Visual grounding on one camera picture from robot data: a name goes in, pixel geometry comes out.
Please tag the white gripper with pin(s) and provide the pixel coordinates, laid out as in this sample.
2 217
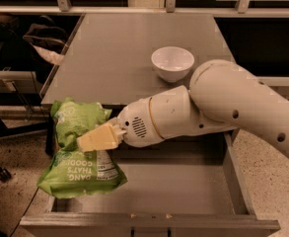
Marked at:
135 120

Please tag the green rice chip bag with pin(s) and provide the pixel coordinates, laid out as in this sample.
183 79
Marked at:
74 173

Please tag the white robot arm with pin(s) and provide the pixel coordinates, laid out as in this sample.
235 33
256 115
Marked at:
221 96

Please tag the grey cabinet with counter top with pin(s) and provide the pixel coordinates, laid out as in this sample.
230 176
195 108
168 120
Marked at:
109 59

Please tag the open grey top drawer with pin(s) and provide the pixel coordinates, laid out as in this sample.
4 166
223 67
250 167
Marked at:
183 187

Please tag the dark bag with white lining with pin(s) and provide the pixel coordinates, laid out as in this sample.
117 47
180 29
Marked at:
47 39

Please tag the white ceramic bowl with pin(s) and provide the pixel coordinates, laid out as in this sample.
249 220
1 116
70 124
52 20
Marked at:
172 63

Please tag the black office chair base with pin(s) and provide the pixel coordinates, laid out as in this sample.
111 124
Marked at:
5 175

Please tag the grey side desk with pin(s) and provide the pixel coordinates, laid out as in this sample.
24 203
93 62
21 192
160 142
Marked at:
23 81

